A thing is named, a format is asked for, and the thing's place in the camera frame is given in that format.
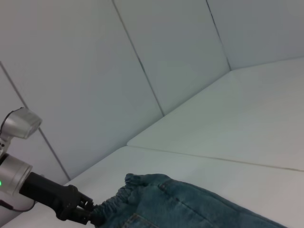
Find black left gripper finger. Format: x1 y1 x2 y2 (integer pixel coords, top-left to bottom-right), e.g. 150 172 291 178
76 209 104 226
79 199 95 209

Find blue denim shorts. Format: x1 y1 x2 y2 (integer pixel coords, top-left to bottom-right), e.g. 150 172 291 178
91 173 285 228

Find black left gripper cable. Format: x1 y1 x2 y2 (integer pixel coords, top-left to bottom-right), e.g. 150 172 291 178
0 199 36 212

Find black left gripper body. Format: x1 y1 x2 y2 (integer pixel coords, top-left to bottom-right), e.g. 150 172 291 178
22 172 93 220

